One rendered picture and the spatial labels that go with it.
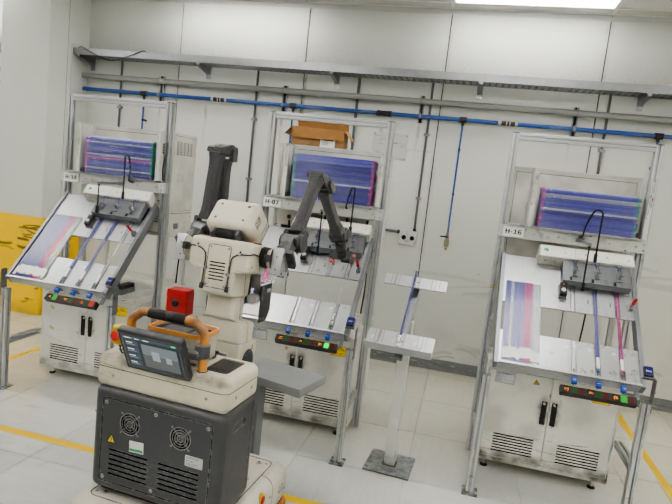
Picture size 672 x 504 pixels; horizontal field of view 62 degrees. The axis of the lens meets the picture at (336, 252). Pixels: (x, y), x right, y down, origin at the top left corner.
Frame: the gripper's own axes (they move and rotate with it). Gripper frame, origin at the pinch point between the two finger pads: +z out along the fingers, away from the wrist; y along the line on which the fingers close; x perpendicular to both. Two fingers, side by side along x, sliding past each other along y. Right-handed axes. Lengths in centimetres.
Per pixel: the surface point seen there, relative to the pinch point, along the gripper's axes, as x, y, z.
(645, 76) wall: -231, -181, 18
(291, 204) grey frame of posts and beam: -42, 43, 2
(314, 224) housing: -33.4, 26.2, 7.7
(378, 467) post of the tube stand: 83, -34, 67
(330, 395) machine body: 47, 2, 68
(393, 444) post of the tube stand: 71, -40, 61
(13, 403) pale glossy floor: 95, 183, 55
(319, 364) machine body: 34, 10, 55
